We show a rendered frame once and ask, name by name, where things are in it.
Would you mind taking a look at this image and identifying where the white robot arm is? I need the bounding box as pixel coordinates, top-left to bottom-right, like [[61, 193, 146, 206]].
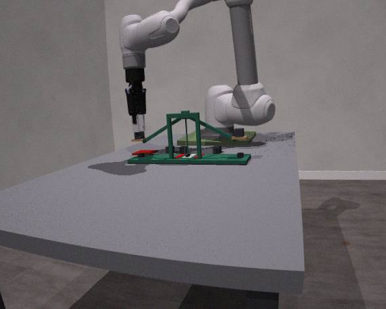
[[120, 0, 275, 136]]

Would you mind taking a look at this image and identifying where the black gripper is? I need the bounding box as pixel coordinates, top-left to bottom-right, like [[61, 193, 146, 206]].
[[125, 68, 146, 133]]

